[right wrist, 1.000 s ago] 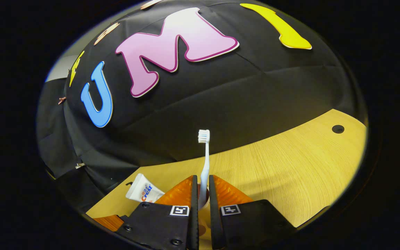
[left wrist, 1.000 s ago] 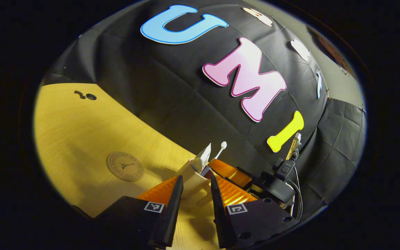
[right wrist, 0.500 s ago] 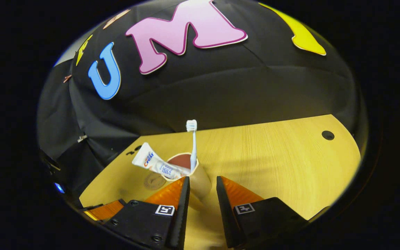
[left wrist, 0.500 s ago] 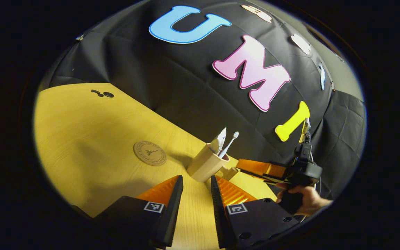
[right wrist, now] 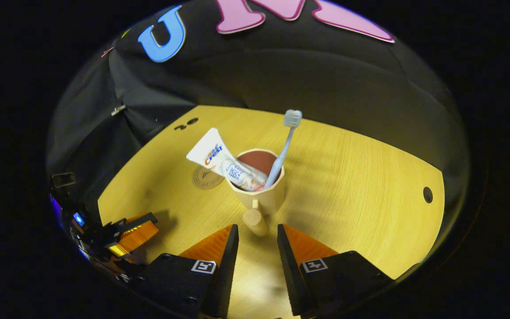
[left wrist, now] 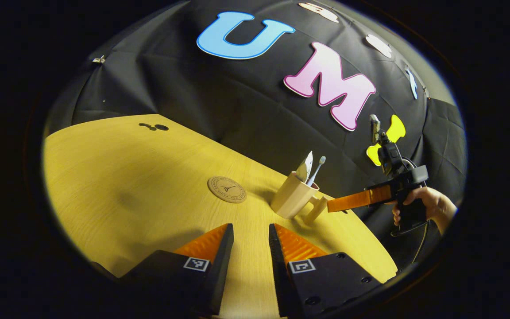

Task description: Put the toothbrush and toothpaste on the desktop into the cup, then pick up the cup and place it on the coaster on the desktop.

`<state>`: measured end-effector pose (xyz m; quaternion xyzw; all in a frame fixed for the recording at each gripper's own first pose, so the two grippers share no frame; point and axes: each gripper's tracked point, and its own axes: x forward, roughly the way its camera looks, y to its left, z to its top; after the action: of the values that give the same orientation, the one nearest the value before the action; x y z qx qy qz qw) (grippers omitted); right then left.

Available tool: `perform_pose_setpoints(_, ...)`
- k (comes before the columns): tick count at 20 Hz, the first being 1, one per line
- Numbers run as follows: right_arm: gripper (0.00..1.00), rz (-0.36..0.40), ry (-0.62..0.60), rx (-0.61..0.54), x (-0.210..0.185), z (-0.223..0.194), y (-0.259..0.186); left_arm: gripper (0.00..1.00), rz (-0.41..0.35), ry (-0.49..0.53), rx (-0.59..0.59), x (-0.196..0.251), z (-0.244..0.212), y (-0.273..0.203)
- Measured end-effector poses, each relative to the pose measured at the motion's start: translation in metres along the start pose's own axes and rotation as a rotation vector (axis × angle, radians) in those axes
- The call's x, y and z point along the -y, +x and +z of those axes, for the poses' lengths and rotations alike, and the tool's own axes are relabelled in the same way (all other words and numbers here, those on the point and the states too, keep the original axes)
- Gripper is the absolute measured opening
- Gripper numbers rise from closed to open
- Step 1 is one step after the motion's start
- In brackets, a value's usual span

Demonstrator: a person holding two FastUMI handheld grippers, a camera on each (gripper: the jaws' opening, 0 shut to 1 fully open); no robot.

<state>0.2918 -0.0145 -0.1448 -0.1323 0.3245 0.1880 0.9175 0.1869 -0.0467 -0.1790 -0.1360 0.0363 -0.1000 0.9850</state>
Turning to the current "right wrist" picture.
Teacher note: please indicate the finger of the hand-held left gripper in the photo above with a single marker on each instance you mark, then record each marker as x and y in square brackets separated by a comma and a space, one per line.
[137, 235]

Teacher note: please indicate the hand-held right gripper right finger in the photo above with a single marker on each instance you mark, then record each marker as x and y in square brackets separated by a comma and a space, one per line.
[287, 270]

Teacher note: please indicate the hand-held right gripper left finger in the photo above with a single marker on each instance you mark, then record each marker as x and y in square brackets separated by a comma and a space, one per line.
[230, 266]

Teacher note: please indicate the beige cup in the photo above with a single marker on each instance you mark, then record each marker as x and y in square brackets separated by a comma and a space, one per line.
[268, 195]

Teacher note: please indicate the round brown coaster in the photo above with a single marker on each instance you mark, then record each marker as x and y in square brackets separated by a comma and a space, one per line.
[204, 179]

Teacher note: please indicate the white toothpaste tube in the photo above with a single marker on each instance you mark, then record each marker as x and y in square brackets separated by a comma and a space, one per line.
[219, 159]

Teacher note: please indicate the grey toothbrush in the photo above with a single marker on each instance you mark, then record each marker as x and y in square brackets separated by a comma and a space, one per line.
[283, 150]

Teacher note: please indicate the silver metal clip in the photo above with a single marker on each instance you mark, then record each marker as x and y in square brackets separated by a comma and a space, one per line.
[117, 109]

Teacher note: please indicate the red clip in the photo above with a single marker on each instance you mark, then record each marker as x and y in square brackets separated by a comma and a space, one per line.
[106, 52]

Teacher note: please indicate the black backdrop cloth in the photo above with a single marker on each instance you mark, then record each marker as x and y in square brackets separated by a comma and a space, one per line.
[326, 88]

